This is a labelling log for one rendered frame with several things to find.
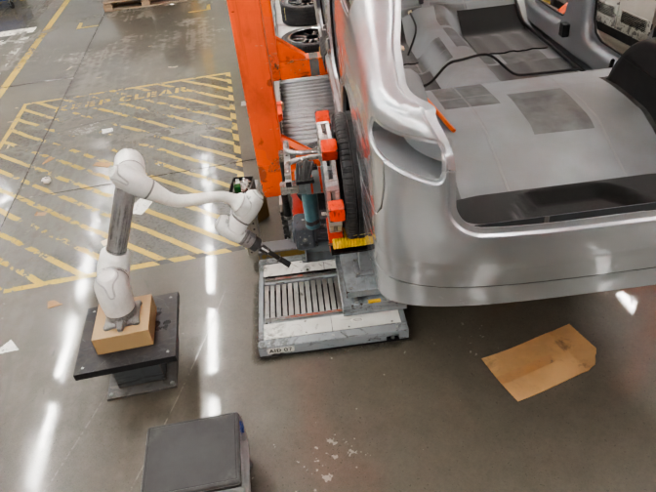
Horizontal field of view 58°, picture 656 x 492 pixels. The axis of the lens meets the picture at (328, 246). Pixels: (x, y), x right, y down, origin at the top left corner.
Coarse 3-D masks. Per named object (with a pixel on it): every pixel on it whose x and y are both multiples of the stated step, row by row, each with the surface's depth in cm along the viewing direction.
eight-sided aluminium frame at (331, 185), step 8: (320, 128) 293; (328, 128) 292; (320, 136) 286; (328, 136) 285; (336, 176) 279; (328, 184) 278; (336, 184) 278; (328, 192) 280; (336, 192) 280; (328, 200) 282; (328, 216) 291; (336, 224) 291
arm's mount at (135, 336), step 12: (144, 300) 311; (144, 312) 302; (96, 324) 299; (144, 324) 295; (96, 336) 292; (108, 336) 291; (120, 336) 291; (132, 336) 293; (144, 336) 294; (96, 348) 293; (108, 348) 295; (120, 348) 296
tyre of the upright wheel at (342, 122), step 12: (336, 120) 286; (348, 120) 284; (336, 132) 281; (348, 132) 279; (348, 144) 275; (348, 156) 274; (348, 168) 273; (348, 180) 274; (348, 192) 275; (360, 192) 276; (348, 204) 278; (360, 204) 278; (348, 216) 282; (360, 216) 283; (348, 228) 290; (360, 228) 290
